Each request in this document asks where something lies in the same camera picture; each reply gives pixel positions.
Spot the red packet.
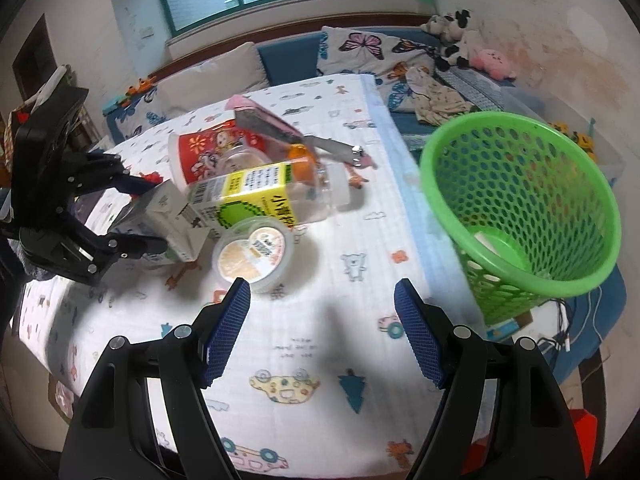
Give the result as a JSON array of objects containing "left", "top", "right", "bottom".
[{"left": 167, "top": 119, "right": 273, "bottom": 191}]

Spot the beige crumpled garment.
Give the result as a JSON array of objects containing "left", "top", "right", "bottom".
[{"left": 405, "top": 67, "right": 476, "bottom": 126}]

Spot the dark door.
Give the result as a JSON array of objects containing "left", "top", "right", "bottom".
[{"left": 11, "top": 14, "right": 55, "bottom": 108}]

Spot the small white grey carton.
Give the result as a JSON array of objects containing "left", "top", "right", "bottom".
[{"left": 107, "top": 182, "right": 211, "bottom": 263}]

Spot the green plastic mesh basket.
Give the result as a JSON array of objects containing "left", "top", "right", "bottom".
[{"left": 419, "top": 111, "right": 622, "bottom": 326}]

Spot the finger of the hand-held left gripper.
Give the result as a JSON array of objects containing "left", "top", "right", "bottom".
[
  {"left": 61, "top": 152, "right": 162, "bottom": 198},
  {"left": 66, "top": 219, "right": 169, "bottom": 287}
]

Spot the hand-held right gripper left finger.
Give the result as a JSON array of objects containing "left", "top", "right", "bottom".
[{"left": 59, "top": 277, "right": 252, "bottom": 480}]

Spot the red plastic object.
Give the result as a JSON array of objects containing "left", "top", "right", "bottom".
[{"left": 570, "top": 408, "right": 599, "bottom": 476}]

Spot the round clear lidded cup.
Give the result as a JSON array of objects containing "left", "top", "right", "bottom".
[{"left": 211, "top": 219, "right": 295, "bottom": 294}]

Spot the black white patterned mat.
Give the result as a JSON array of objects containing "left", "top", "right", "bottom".
[{"left": 440, "top": 67, "right": 506, "bottom": 111}]

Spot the butterfly print pillow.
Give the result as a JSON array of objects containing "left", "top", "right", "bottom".
[{"left": 316, "top": 26, "right": 441, "bottom": 113}]

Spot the silver foil wrapper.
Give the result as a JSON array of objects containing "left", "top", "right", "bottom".
[{"left": 235, "top": 109, "right": 366, "bottom": 167}]

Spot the pink packet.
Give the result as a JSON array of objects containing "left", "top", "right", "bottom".
[{"left": 226, "top": 94, "right": 271, "bottom": 117}]

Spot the white printed blanket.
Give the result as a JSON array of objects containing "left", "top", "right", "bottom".
[{"left": 10, "top": 74, "right": 481, "bottom": 476}]

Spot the pink plush toy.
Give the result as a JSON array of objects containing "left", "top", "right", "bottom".
[{"left": 470, "top": 48, "right": 519, "bottom": 81}]

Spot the yellow toy vehicle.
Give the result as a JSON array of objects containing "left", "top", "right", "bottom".
[{"left": 550, "top": 120, "right": 598, "bottom": 161}]

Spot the clear plastic bottle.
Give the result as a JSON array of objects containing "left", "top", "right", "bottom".
[{"left": 220, "top": 144, "right": 353, "bottom": 223}]

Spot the yellow green drink carton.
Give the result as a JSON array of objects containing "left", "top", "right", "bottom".
[{"left": 186, "top": 161, "right": 301, "bottom": 241}]

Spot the beige cushion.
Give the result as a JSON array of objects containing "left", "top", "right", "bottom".
[{"left": 150, "top": 41, "right": 268, "bottom": 116}]

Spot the black white cow plush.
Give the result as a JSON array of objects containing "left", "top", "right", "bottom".
[{"left": 420, "top": 9, "right": 483, "bottom": 72}]

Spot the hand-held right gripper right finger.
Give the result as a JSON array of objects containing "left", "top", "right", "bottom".
[{"left": 393, "top": 280, "right": 587, "bottom": 480}]

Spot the clear plastic storage box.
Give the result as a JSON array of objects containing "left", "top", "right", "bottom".
[{"left": 500, "top": 87, "right": 626, "bottom": 181}]

